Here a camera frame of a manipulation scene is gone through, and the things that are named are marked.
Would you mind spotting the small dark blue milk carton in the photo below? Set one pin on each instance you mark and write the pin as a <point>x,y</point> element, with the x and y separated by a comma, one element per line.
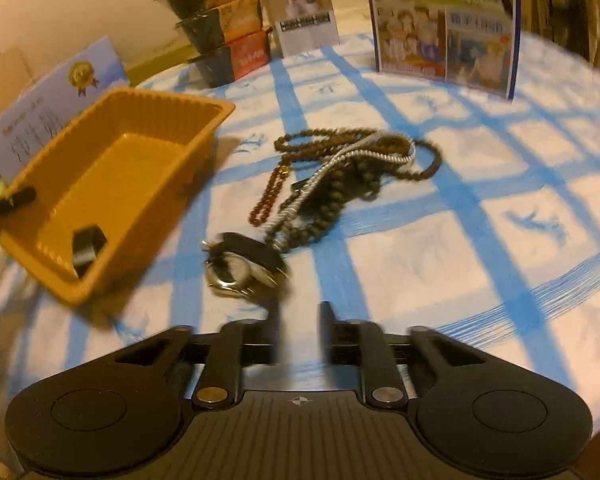
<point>440,25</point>

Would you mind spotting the large light blue milk carton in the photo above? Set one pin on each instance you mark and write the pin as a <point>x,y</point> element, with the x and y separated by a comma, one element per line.
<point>55,100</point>

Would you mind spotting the golden plastic tray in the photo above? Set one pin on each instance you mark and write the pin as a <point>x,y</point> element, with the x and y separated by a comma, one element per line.
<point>130,170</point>

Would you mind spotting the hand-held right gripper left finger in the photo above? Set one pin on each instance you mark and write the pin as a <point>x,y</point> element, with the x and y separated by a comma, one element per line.
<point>275,336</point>

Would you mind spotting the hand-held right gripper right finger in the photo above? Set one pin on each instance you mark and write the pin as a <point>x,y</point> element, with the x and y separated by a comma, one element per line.
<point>327,335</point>

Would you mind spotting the black bowl with orange sleeve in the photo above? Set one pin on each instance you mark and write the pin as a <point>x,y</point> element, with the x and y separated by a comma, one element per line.
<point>220,25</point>

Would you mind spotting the beige curtain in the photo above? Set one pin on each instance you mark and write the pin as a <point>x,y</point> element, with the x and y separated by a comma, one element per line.
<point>570,5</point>

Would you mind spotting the small white product box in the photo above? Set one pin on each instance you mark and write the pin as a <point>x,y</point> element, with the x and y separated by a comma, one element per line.
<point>302,15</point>

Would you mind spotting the blue checked tablecloth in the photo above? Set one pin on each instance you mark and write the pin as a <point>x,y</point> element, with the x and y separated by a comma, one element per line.
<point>480,260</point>

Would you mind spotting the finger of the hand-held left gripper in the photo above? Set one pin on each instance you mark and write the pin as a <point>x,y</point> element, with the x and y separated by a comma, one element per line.
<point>15,201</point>

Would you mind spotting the small black object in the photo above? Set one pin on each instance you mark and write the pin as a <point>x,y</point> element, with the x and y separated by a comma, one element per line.
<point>87,252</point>

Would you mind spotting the black bowl with red sleeve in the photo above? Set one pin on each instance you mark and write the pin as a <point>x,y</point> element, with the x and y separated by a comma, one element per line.
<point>230,60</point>

